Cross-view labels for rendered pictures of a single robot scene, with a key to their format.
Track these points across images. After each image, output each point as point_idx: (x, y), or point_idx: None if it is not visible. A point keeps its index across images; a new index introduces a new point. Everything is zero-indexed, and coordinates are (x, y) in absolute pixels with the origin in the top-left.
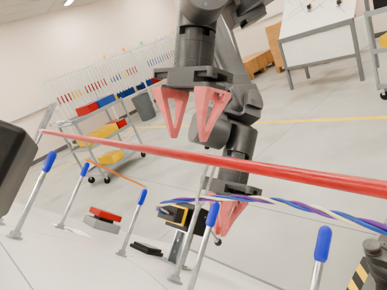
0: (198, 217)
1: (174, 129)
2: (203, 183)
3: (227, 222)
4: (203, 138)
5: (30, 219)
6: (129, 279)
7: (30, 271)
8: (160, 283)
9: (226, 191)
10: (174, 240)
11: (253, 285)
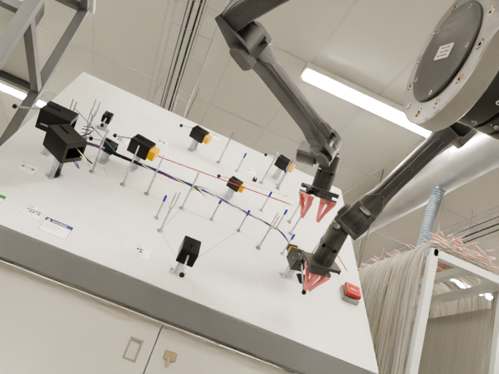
0: (291, 254)
1: (318, 217)
2: (272, 220)
3: (305, 279)
4: (301, 215)
5: (313, 253)
6: (254, 234)
7: (250, 217)
8: (254, 240)
9: None
10: None
11: (275, 306)
